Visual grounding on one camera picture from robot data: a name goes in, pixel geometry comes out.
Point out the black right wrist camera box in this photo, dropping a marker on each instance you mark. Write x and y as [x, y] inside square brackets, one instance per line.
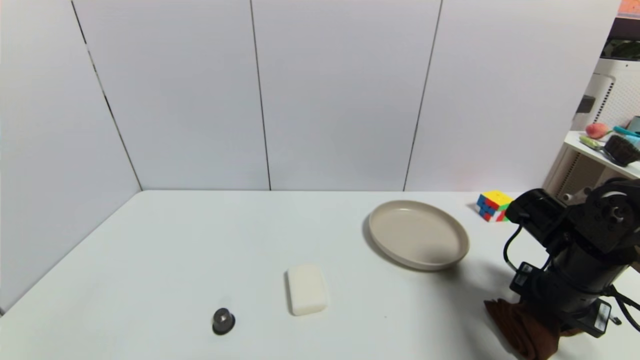
[537, 212]

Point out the dark brown folded cloth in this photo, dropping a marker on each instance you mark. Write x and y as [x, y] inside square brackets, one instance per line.
[525, 332]

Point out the black scrub brush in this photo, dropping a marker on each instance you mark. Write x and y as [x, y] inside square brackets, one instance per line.
[621, 150]

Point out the dark brown coffee capsule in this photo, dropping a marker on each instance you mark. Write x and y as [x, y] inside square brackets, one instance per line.
[223, 320]

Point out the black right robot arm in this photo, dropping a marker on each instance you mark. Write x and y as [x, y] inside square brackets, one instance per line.
[597, 235]

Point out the white perforated pegboard panel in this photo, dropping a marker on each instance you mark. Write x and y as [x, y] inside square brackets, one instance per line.
[617, 95]

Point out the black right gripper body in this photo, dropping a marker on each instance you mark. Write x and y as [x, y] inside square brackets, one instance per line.
[595, 316]

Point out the multicoloured puzzle cube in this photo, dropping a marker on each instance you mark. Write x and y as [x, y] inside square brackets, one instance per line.
[493, 205]

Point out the white soap bar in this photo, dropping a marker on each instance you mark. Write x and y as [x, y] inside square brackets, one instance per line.
[306, 289]

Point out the white shelf table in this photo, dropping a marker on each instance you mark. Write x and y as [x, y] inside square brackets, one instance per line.
[590, 160]

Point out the pink toy peach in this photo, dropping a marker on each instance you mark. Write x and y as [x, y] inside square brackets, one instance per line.
[596, 130]

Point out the beige round plate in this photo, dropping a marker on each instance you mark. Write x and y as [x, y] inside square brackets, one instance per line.
[417, 234]

